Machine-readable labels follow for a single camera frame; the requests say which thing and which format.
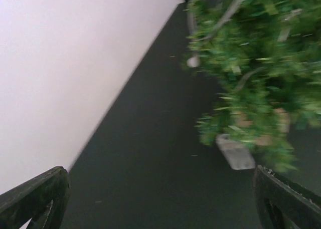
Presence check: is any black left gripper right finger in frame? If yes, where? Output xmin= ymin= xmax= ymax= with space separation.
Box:
xmin=253 ymin=165 xmax=320 ymax=228

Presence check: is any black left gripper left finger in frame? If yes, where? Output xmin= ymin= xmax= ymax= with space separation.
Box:
xmin=1 ymin=166 xmax=69 ymax=228

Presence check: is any small green christmas tree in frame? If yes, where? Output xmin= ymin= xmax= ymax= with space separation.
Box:
xmin=185 ymin=0 xmax=320 ymax=172

